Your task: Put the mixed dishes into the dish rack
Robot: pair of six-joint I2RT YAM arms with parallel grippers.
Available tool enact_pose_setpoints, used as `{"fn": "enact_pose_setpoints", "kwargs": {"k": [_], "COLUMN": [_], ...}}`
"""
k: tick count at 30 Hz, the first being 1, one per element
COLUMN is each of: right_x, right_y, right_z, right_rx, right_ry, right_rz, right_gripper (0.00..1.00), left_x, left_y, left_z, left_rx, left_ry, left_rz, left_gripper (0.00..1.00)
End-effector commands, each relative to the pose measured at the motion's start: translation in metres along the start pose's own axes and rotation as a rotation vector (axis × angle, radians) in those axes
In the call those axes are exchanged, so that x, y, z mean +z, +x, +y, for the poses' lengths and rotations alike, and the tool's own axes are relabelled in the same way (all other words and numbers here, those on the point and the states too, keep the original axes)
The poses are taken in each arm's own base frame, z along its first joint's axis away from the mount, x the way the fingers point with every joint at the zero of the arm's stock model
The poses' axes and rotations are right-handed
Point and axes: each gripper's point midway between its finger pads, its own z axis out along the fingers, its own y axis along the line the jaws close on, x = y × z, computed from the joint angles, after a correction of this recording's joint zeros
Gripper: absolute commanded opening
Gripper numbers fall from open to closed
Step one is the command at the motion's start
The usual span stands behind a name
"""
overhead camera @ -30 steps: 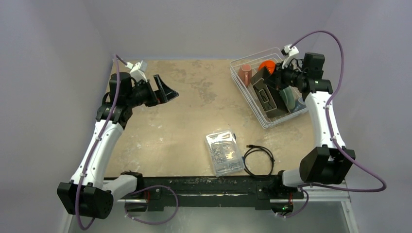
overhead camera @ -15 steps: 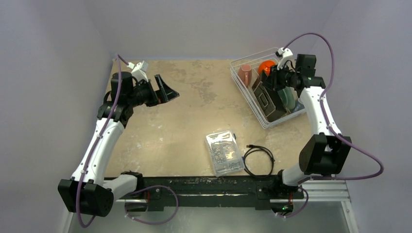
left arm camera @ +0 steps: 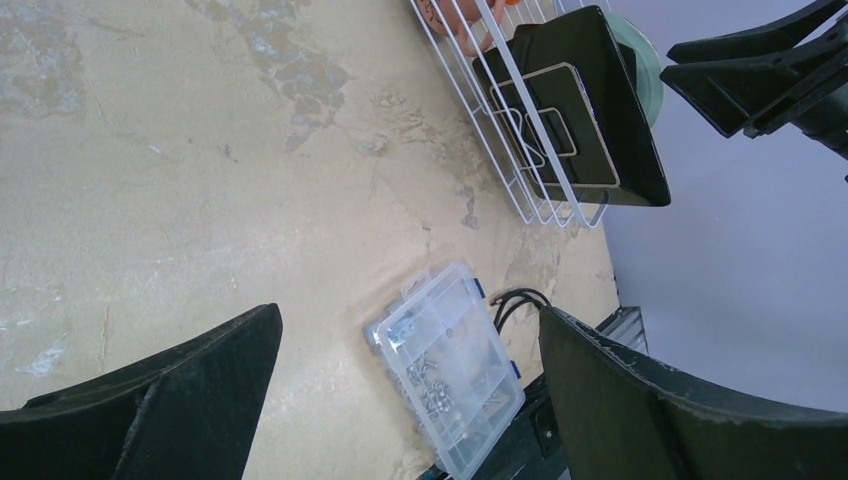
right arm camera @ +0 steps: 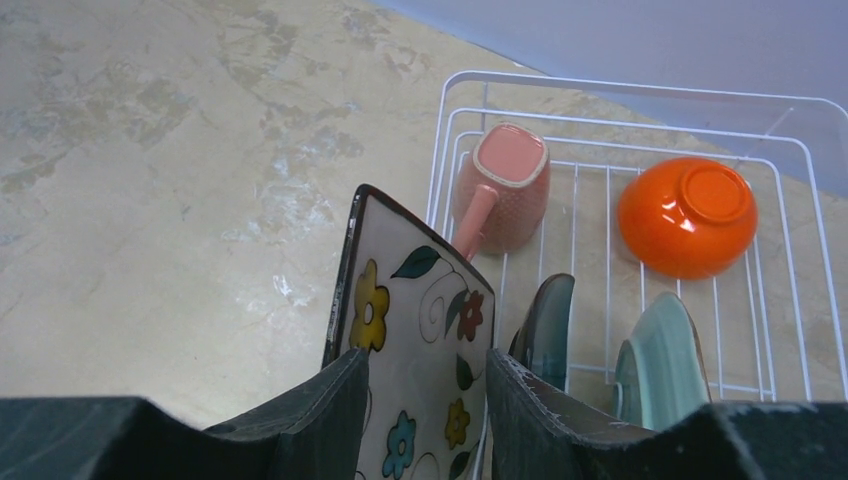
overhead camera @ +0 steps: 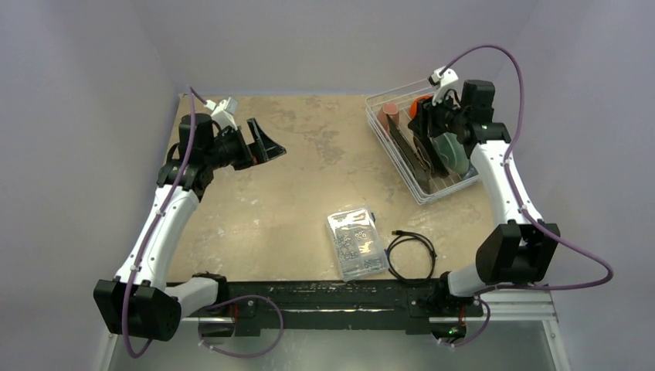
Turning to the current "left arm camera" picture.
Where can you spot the light blue flower plate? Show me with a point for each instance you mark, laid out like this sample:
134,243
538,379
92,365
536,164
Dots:
641,63

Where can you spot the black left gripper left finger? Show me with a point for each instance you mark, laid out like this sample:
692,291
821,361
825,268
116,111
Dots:
188,412

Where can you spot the aluminium frame rail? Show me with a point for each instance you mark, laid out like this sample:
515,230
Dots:
626,326

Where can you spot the white wire dish rack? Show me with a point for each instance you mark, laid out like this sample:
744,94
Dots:
498,127

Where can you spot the clear plastic screw box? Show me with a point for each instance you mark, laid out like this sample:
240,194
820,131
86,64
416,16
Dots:
440,347

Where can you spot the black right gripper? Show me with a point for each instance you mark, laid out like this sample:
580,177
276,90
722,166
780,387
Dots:
758,80

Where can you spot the square white floral plate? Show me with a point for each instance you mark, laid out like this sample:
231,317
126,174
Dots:
601,141

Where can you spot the pink floral mug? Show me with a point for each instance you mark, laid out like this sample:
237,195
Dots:
453,19

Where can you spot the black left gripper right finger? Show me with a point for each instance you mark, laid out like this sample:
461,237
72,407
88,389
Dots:
622,414

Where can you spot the teal square plate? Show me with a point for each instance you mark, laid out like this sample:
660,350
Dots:
582,39

